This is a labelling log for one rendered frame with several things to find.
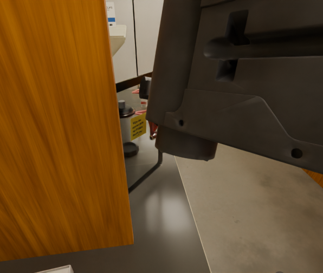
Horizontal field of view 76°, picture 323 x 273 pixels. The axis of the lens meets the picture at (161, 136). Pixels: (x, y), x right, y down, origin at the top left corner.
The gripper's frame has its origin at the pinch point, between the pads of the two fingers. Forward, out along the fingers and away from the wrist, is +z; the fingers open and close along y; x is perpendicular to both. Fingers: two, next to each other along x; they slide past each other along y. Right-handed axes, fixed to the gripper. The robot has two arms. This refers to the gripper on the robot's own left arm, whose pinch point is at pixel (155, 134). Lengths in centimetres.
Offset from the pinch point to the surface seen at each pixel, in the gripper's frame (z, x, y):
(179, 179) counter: 21.9, 10.6, 14.4
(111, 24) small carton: -23.2, -1.5, -25.6
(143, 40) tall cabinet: 87, 228, -172
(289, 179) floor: 87, 167, 97
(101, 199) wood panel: 3.7, -26.2, 4.4
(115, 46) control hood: -27.2, -15.8, -10.3
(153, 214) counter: 21.3, -9.4, 16.0
